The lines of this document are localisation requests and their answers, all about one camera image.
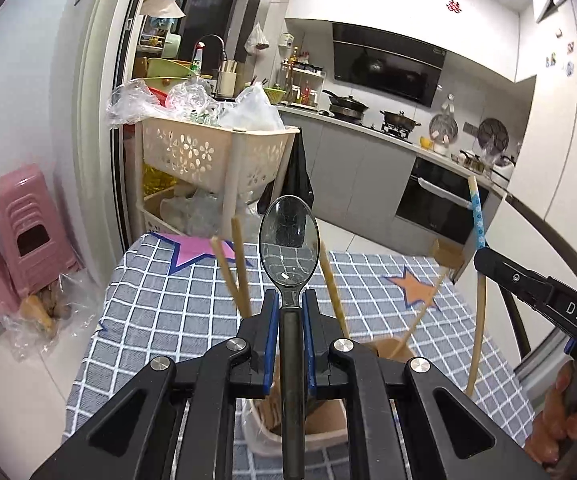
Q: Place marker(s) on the green colander basket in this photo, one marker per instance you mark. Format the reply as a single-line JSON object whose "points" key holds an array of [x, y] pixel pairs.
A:
{"points": [[274, 94]]}

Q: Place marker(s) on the dark cooking pot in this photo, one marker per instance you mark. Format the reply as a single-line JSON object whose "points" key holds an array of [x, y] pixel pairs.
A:
{"points": [[398, 120]]}

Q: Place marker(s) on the spice rack with bottles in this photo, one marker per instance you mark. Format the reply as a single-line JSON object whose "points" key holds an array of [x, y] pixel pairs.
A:
{"points": [[303, 80]]}

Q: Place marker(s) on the hanging plastic bag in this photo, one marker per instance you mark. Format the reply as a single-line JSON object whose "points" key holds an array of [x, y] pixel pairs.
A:
{"points": [[257, 40]]}

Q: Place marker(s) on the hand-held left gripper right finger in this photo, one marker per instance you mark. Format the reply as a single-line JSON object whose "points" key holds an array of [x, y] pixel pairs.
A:
{"points": [[310, 345]]}

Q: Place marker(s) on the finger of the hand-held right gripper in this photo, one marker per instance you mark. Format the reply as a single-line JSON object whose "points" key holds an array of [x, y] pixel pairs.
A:
{"points": [[513, 277]]}

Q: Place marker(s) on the blue patterned wooden utensil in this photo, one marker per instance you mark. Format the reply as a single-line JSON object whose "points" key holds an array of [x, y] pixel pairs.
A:
{"points": [[478, 225]]}

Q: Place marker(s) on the pink star sticker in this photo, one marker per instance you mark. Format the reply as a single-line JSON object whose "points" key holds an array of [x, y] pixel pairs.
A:
{"points": [[193, 255]]}

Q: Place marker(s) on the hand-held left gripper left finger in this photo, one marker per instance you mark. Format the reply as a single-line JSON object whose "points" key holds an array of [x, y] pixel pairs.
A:
{"points": [[272, 345]]}

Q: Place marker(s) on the white rice cooker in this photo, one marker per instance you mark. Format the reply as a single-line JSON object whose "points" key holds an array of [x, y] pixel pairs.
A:
{"points": [[502, 170]]}

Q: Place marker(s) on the crumpled clear plastic bag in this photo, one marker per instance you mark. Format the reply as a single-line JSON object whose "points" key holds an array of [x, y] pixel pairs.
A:
{"points": [[133, 102]]}

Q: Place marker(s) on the clear plastic bag in trolley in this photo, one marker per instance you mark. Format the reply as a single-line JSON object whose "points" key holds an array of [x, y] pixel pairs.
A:
{"points": [[198, 210]]}

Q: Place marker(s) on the pink utensil holder basket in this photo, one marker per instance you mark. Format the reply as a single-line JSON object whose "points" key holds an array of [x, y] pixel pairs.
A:
{"points": [[263, 442]]}

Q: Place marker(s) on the red paper cabinet decoration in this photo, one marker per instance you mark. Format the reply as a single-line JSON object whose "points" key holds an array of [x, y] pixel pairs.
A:
{"points": [[453, 6]]}

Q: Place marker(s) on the black built-in oven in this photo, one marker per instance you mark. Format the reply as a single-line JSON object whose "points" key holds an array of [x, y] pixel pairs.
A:
{"points": [[438, 205]]}

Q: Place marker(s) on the plastic bag of root vegetables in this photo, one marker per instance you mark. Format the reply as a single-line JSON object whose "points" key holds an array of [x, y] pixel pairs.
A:
{"points": [[43, 315]]}

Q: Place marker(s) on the tall pink plastic stool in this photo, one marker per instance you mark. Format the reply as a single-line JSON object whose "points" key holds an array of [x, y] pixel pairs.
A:
{"points": [[28, 210]]}

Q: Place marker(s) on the stacked green plastic basins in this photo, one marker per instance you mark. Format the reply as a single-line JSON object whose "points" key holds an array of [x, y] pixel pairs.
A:
{"points": [[168, 67]]}

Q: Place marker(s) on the beige chopstick canister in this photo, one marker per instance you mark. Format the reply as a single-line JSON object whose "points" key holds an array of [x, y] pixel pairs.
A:
{"points": [[227, 82]]}

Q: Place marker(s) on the black spoon with clear bowl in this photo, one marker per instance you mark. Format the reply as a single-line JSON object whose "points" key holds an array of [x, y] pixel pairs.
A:
{"points": [[288, 240]]}

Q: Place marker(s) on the chrome kitchen faucet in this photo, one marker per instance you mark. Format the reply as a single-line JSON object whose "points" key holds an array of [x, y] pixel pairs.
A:
{"points": [[213, 39]]}

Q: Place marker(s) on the black wok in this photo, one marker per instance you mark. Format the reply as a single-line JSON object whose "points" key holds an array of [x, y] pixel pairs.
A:
{"points": [[346, 105]]}

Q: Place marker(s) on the person's right hand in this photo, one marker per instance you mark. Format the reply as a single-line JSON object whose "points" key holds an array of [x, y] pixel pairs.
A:
{"points": [[551, 425]]}

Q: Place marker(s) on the yellow bowl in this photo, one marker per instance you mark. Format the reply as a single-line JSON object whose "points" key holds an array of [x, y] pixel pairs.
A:
{"points": [[426, 143]]}

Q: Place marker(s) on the white refrigerator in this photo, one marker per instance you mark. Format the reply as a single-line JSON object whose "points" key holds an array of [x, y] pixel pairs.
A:
{"points": [[548, 160]]}

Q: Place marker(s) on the orange star sticker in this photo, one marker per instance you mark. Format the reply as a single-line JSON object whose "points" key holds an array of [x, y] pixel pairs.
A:
{"points": [[416, 290]]}

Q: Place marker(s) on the black range hood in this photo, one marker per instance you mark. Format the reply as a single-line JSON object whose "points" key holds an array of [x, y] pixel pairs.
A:
{"points": [[388, 65]]}

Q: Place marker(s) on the grey checked tablecloth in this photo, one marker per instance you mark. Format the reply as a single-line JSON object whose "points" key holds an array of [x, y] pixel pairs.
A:
{"points": [[168, 310]]}

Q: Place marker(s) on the cream plastic storage trolley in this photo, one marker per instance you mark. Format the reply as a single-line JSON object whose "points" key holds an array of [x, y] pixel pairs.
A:
{"points": [[193, 147]]}

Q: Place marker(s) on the white plastic bag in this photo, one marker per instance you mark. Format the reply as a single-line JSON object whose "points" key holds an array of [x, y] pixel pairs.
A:
{"points": [[253, 110]]}

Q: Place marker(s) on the cardboard box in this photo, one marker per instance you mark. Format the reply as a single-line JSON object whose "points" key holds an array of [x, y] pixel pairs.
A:
{"points": [[446, 255]]}

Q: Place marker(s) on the red capped spray bottle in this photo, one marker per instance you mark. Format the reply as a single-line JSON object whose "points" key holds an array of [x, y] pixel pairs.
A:
{"points": [[197, 60]]}

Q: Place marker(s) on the black hanging garment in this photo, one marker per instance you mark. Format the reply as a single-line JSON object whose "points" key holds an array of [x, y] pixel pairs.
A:
{"points": [[296, 175]]}

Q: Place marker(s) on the grey round steamer rack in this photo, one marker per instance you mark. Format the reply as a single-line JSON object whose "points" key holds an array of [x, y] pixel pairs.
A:
{"points": [[442, 127]]}

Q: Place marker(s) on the thin wooden stick utensil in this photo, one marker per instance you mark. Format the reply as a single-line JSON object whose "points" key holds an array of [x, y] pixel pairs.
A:
{"points": [[421, 315]]}

